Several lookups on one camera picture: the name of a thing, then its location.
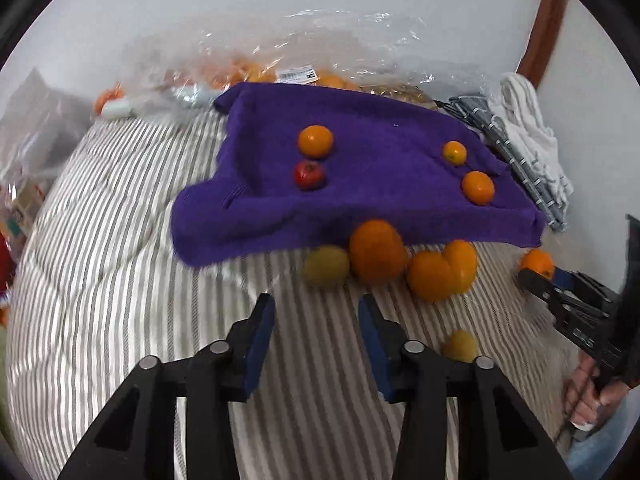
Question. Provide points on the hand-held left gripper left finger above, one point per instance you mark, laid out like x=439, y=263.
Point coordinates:
x=260, y=345

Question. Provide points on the clear plastic bag of longans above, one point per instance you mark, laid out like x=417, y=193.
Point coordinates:
x=400, y=91

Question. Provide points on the clear plastic bag of oranges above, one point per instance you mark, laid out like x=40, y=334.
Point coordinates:
x=200, y=60
x=340, y=45

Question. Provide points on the orange with dark stem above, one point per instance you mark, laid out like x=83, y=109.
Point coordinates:
x=107, y=97

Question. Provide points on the yellow-green plum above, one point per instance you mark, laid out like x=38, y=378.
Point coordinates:
x=326, y=266
x=459, y=345

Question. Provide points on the white striped towel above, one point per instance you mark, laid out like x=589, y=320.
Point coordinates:
x=530, y=130

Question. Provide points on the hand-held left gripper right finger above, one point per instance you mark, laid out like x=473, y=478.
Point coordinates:
x=372, y=350

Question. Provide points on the person's right hand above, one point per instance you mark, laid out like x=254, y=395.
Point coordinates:
x=585, y=400

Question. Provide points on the roll of clear plastic bags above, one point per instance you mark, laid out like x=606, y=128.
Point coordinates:
x=117, y=108

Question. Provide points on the purple towel covered tray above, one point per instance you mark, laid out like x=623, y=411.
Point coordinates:
x=380, y=200

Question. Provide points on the white translucent plastic bag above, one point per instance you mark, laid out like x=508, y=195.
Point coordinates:
x=35, y=125

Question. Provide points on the brown wooden door frame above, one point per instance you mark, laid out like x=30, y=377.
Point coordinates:
x=542, y=35

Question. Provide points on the small red plum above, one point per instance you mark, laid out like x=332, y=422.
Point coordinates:
x=308, y=175

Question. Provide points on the person's blue jeans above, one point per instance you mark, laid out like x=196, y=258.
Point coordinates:
x=605, y=435

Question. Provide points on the striped bed mattress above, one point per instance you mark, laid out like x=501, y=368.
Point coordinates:
x=125, y=260

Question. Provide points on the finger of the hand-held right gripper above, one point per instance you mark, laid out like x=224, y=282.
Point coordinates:
x=537, y=285
x=567, y=277

